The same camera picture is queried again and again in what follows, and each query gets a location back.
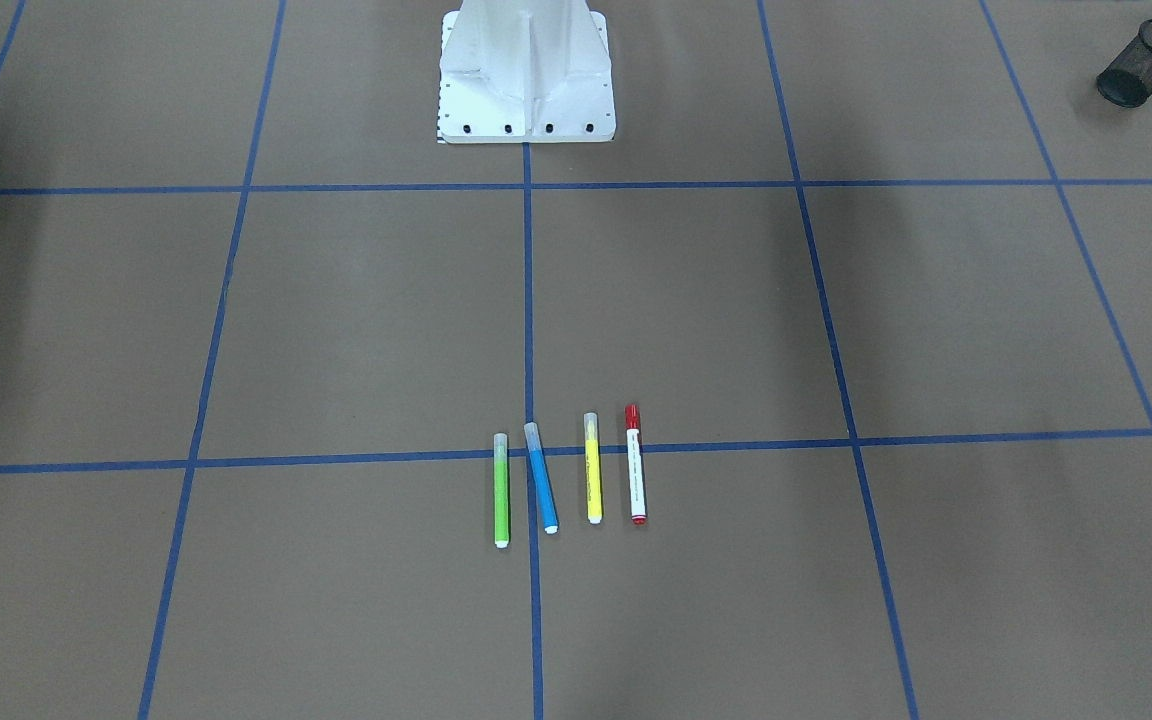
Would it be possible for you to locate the red and white marker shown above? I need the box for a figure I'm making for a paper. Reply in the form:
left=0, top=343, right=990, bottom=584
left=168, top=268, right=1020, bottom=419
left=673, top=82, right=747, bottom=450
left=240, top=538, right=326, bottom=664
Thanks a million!
left=626, top=404, right=647, bottom=526

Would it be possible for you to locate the blue highlighter pen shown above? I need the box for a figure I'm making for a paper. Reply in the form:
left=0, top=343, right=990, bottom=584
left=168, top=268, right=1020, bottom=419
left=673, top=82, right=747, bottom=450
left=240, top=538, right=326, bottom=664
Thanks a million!
left=524, top=420, right=561, bottom=536

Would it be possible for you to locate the green highlighter pen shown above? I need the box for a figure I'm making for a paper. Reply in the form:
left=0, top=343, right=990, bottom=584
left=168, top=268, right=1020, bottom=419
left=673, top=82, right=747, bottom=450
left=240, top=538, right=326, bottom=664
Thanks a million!
left=492, top=432, right=511, bottom=550

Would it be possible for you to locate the yellow highlighter pen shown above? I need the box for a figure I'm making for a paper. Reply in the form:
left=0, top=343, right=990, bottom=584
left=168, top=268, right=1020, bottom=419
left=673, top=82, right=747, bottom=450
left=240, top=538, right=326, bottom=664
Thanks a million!
left=582, top=414, right=604, bottom=525

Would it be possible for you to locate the black mesh pen cup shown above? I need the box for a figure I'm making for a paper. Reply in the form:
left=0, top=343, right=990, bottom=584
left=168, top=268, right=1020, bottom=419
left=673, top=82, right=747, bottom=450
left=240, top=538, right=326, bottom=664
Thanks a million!
left=1094, top=18, right=1152, bottom=109

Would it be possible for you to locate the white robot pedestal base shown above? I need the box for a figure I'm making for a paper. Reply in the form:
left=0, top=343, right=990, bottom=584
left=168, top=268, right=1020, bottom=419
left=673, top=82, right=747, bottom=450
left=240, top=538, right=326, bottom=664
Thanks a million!
left=435, top=1, right=617, bottom=145

